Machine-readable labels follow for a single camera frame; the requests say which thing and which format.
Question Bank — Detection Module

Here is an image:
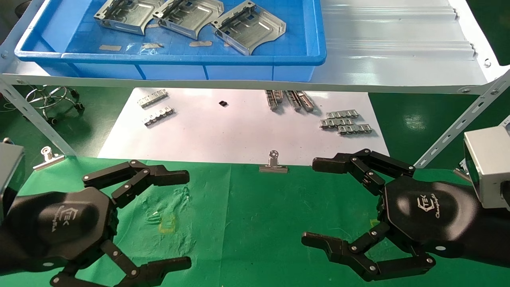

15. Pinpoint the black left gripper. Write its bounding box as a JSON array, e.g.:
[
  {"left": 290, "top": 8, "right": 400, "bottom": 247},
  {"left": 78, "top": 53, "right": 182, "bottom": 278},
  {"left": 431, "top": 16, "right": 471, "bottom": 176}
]
[{"left": 8, "top": 159, "right": 192, "bottom": 287}]

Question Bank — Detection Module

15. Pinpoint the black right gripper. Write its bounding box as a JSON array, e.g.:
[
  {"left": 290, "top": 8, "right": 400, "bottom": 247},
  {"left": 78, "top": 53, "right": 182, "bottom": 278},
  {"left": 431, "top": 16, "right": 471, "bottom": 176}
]
[{"left": 301, "top": 149, "right": 479, "bottom": 282}]

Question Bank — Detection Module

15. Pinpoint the silver sheet metal part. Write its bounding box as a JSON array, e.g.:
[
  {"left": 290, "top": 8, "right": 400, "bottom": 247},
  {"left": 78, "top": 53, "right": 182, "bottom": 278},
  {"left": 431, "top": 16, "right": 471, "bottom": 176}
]
[
  {"left": 210, "top": 1, "right": 286, "bottom": 55},
  {"left": 94, "top": 0, "right": 166, "bottom": 35},
  {"left": 153, "top": 0, "right": 225, "bottom": 39}
]

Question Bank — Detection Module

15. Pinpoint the white paper sheet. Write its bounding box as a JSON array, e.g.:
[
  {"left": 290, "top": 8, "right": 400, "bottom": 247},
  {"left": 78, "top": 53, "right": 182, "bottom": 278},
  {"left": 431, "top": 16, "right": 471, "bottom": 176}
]
[{"left": 98, "top": 88, "right": 391, "bottom": 166}]

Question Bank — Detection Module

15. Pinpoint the perforated white shelf brace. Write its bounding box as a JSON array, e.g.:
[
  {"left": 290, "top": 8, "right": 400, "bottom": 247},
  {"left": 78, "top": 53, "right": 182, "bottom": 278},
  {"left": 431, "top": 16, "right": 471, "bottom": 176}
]
[
  {"left": 0, "top": 77, "right": 77, "bottom": 157},
  {"left": 414, "top": 70, "right": 510, "bottom": 169}
]

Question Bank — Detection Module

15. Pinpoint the chrome stool base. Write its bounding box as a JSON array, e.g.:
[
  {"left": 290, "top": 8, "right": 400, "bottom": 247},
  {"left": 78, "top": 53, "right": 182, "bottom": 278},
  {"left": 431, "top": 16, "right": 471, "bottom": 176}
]
[{"left": 24, "top": 85, "right": 85, "bottom": 124}]

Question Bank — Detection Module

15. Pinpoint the white metal shelf board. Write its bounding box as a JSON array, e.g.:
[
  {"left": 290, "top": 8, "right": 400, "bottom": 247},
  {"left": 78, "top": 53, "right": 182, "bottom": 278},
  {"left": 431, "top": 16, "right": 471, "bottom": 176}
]
[{"left": 0, "top": 0, "right": 510, "bottom": 95}]

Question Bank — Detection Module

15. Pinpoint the blue plastic bin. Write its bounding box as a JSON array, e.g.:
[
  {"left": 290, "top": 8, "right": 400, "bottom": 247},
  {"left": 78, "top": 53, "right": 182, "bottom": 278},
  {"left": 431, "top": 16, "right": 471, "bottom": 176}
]
[{"left": 14, "top": 0, "right": 327, "bottom": 81}]

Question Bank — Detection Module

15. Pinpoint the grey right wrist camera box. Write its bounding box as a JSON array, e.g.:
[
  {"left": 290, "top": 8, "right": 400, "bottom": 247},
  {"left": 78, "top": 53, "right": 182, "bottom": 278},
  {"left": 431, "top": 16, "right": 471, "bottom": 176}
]
[{"left": 463, "top": 120, "right": 510, "bottom": 210}]

